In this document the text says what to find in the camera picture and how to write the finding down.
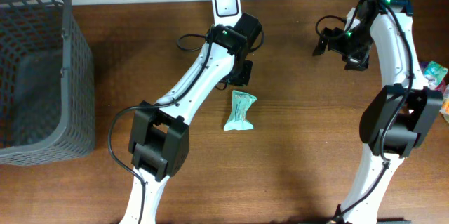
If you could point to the pink purple snack packet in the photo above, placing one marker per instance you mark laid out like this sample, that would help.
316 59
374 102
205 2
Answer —
442 86

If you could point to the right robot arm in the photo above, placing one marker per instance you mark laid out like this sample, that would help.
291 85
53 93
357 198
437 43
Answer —
401 114

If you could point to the grey plastic mesh basket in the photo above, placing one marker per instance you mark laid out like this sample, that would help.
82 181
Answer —
47 84

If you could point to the light green wipes packet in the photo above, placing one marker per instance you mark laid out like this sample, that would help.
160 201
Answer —
241 103

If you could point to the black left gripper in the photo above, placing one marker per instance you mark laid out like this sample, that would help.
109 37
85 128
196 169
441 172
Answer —
244 75

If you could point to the teal tissue pack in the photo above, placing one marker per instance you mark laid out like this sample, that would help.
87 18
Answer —
434 73

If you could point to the white barcode scanner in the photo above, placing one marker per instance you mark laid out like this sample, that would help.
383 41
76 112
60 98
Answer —
226 12

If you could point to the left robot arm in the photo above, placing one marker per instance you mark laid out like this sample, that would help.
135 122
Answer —
159 137

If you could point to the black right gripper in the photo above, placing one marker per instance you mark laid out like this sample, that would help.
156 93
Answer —
357 61

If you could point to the orange tissue pack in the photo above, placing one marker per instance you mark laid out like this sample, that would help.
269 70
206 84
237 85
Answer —
445 107

